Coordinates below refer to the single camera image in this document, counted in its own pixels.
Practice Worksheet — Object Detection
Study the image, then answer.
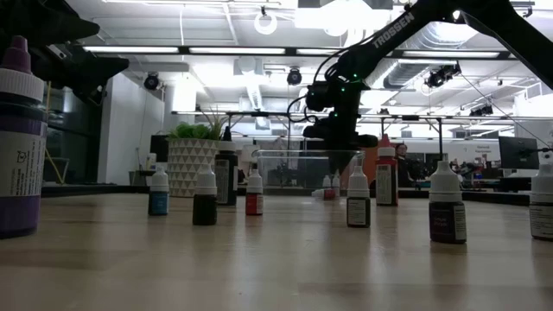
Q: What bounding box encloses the green succulent plant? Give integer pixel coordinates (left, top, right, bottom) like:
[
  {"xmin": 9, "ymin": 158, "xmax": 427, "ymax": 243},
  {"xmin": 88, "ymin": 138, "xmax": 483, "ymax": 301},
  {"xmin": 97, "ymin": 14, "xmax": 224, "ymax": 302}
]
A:
[{"xmin": 167, "ymin": 107, "xmax": 231, "ymax": 142}]

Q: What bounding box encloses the black workstation frame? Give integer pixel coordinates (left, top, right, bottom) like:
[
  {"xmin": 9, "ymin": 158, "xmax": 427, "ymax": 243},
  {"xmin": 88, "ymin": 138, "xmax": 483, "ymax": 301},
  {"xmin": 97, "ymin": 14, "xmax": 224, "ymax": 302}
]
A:
[{"xmin": 171, "ymin": 111, "xmax": 553, "ymax": 191}]

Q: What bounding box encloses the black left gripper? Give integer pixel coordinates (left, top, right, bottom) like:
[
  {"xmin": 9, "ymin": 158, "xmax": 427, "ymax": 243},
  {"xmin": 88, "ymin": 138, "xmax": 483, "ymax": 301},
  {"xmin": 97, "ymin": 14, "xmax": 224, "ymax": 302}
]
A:
[{"xmin": 0, "ymin": 0, "xmax": 130, "ymax": 105}]

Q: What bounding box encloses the small dark green coloring bottle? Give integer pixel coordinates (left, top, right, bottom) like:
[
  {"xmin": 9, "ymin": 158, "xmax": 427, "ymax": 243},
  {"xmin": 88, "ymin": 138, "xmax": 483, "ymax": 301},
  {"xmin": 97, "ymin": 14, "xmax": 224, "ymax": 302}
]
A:
[{"xmin": 192, "ymin": 165, "xmax": 219, "ymax": 226}]

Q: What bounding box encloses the silver ventilation duct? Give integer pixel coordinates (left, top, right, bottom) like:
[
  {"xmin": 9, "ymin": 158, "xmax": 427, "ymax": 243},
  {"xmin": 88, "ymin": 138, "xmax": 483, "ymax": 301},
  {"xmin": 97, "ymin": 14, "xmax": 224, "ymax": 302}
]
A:
[{"xmin": 382, "ymin": 21, "xmax": 476, "ymax": 90}]

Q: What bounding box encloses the black overhead frame bar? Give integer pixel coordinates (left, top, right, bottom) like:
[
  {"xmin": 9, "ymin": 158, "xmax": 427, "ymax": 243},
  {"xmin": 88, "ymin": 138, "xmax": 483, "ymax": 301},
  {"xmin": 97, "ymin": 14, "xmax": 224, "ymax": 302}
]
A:
[{"xmin": 81, "ymin": 45, "xmax": 553, "ymax": 60}]

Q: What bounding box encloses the black track spotlight cluster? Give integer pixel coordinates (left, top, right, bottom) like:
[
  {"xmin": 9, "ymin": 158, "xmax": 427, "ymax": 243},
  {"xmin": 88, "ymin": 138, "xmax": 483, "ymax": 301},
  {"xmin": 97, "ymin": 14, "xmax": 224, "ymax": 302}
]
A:
[{"xmin": 425, "ymin": 62, "xmax": 462, "ymax": 89}]

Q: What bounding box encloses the white bottle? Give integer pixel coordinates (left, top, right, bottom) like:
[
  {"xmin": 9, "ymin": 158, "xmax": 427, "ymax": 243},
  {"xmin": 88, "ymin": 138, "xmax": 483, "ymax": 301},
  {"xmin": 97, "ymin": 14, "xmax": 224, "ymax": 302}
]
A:
[{"xmin": 529, "ymin": 162, "xmax": 553, "ymax": 242}]

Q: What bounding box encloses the yellow extension cable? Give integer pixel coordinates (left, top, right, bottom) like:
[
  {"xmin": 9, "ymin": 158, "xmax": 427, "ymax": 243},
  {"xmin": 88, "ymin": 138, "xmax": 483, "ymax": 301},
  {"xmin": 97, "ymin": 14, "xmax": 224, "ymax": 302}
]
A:
[{"xmin": 42, "ymin": 81, "xmax": 66, "ymax": 186}]

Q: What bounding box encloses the black computer monitor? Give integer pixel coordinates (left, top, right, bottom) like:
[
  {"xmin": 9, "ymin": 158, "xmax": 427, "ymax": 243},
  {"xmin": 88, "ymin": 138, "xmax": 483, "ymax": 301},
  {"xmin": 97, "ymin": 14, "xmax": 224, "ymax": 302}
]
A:
[
  {"xmin": 498, "ymin": 136, "xmax": 541, "ymax": 170},
  {"xmin": 149, "ymin": 134, "xmax": 169, "ymax": 163}
]

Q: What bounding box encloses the person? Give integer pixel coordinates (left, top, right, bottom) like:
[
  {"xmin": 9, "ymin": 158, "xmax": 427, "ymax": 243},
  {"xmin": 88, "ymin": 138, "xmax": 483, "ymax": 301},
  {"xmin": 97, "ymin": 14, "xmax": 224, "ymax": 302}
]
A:
[{"xmin": 395, "ymin": 143, "xmax": 418, "ymax": 187}]

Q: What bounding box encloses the small purple food coloring bottle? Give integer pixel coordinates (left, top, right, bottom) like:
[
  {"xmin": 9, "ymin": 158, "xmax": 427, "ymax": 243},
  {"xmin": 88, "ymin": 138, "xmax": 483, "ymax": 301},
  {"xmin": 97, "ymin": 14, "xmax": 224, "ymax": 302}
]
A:
[{"xmin": 429, "ymin": 160, "xmax": 468, "ymax": 245}]

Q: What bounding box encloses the orange panel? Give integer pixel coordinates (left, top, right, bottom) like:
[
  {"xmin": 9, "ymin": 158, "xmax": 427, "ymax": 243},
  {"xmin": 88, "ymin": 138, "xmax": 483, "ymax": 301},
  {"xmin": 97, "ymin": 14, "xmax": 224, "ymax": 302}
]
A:
[{"xmin": 361, "ymin": 138, "xmax": 405, "ymax": 187}]

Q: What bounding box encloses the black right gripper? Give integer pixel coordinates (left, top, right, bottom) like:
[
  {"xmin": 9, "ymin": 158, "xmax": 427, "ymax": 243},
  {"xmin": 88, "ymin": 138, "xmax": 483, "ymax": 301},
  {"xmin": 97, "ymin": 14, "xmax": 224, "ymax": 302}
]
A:
[{"xmin": 326, "ymin": 112, "xmax": 379, "ymax": 175}]

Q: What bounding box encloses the white LED light strip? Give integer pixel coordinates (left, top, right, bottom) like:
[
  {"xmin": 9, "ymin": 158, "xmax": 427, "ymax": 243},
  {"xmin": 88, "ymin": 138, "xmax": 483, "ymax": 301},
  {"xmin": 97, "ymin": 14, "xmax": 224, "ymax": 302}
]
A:
[
  {"xmin": 296, "ymin": 48, "xmax": 345, "ymax": 56},
  {"xmin": 82, "ymin": 46, "xmax": 181, "ymax": 54},
  {"xmin": 188, "ymin": 47, "xmax": 287, "ymax": 55},
  {"xmin": 401, "ymin": 50, "xmax": 501, "ymax": 59}
]

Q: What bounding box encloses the white triangle-patterned planter pot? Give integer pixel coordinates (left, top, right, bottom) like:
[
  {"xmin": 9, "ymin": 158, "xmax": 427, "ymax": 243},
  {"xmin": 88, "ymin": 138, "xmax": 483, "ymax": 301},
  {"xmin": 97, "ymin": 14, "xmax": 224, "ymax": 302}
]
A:
[{"xmin": 167, "ymin": 137, "xmax": 219, "ymax": 199}]

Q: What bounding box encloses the white ring lamp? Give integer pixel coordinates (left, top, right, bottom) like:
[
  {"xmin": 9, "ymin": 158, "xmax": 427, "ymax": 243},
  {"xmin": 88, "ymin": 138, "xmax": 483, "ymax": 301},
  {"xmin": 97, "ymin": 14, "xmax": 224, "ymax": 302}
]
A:
[{"xmin": 253, "ymin": 10, "xmax": 278, "ymax": 35}]

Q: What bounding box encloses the small dark white-labelled coloring bottle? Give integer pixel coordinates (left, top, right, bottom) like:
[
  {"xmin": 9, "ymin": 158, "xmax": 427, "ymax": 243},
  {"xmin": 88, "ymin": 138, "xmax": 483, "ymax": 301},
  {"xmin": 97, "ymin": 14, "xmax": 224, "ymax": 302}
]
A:
[{"xmin": 346, "ymin": 166, "xmax": 372, "ymax": 229}]

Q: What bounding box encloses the thin black cable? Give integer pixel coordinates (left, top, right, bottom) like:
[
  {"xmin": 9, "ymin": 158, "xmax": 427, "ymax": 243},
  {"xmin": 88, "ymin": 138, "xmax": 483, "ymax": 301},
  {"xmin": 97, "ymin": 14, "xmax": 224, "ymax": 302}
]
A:
[{"xmin": 459, "ymin": 73, "xmax": 553, "ymax": 151}]

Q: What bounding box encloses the small orange food coloring bottle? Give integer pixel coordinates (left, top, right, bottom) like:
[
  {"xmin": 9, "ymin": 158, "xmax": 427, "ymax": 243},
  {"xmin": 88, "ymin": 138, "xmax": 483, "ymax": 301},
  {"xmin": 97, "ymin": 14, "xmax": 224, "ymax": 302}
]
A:
[{"xmin": 311, "ymin": 188, "xmax": 338, "ymax": 201}]

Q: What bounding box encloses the small blue food coloring bottle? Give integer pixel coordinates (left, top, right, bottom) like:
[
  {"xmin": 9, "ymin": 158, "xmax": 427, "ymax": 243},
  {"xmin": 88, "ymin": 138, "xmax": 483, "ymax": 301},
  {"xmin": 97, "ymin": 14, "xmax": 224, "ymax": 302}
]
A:
[{"xmin": 148, "ymin": 166, "xmax": 170, "ymax": 217}]

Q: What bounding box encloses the large purple food coloring bottle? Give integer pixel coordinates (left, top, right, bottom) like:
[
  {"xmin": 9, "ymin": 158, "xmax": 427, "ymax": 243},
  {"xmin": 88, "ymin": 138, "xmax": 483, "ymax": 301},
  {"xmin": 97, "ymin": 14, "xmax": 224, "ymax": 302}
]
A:
[{"xmin": 0, "ymin": 35, "xmax": 48, "ymax": 240}]

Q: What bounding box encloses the small red food coloring bottle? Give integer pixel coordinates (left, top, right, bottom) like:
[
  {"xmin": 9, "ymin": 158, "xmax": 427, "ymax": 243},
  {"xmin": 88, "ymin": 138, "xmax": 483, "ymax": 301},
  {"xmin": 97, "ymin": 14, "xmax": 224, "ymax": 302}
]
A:
[{"xmin": 245, "ymin": 168, "xmax": 265, "ymax": 216}]

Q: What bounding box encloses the large red food coloring bottle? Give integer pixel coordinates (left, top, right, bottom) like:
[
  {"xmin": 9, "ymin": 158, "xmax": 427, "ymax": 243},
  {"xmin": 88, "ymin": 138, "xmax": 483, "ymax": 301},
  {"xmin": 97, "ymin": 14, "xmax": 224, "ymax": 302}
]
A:
[{"xmin": 375, "ymin": 133, "xmax": 399, "ymax": 206}]

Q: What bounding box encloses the clear plastic bin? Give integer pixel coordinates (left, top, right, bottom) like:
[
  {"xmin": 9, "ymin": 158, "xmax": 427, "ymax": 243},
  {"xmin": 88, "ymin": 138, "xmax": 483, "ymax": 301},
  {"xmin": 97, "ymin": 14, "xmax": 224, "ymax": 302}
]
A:
[{"xmin": 253, "ymin": 149, "xmax": 367, "ymax": 200}]

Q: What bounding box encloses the grey chair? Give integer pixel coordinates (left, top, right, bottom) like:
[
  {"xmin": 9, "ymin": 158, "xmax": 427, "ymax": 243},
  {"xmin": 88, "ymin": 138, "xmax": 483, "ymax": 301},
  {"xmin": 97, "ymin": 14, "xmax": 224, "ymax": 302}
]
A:
[{"xmin": 42, "ymin": 156, "xmax": 70, "ymax": 186}]

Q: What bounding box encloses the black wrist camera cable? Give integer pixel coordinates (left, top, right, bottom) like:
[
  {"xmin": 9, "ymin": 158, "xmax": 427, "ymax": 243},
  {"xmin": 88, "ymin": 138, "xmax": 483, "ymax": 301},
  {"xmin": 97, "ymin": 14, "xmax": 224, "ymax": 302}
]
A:
[{"xmin": 287, "ymin": 32, "xmax": 384, "ymax": 126}]

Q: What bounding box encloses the large black food coloring bottle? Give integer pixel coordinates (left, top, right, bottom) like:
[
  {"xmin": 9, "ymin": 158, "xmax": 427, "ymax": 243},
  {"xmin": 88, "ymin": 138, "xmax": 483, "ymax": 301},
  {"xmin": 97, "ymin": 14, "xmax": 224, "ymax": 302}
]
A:
[{"xmin": 214, "ymin": 125, "xmax": 239, "ymax": 206}]

